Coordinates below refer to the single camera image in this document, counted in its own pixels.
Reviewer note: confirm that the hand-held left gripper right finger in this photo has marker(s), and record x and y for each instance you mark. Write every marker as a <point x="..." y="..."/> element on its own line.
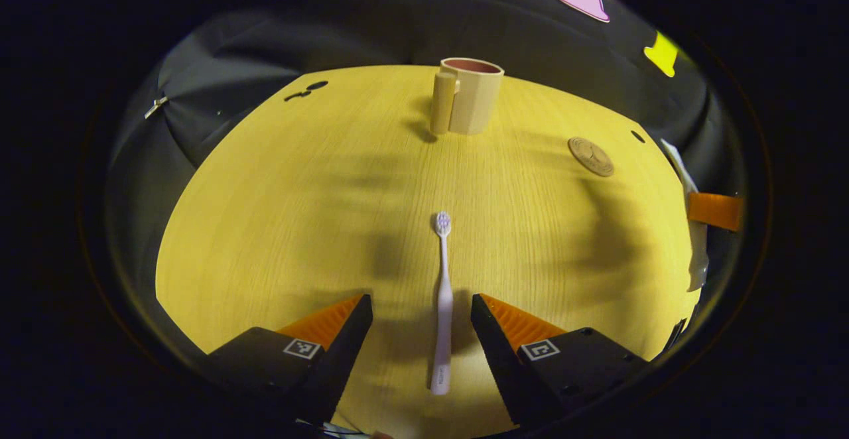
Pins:
<point x="504" y="353"/>

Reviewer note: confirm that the pale pink toothbrush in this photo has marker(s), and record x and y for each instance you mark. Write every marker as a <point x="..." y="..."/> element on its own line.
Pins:
<point x="443" y="306"/>

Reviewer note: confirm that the round wooden coaster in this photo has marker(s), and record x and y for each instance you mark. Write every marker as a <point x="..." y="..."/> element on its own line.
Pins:
<point x="590" y="156"/>

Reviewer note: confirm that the white toothpaste tube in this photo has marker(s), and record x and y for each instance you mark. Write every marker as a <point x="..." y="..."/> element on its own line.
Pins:
<point x="696" y="253"/>

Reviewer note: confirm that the white clip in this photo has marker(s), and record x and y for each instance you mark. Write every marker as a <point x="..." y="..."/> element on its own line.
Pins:
<point x="156" y="107"/>

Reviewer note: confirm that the wooden desktop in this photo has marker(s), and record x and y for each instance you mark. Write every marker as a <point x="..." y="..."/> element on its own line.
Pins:
<point x="298" y="227"/>

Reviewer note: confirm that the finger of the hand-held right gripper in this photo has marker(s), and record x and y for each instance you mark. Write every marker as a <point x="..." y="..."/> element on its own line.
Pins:
<point x="715" y="210"/>

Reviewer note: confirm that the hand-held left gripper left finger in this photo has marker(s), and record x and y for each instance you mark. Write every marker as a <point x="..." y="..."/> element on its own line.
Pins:
<point x="338" y="353"/>

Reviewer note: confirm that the black backdrop cloth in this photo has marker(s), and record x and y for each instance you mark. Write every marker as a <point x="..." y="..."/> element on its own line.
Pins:
<point x="265" y="34"/>

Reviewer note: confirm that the beige cup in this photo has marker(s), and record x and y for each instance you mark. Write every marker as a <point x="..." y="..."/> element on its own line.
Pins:
<point x="474" y="101"/>

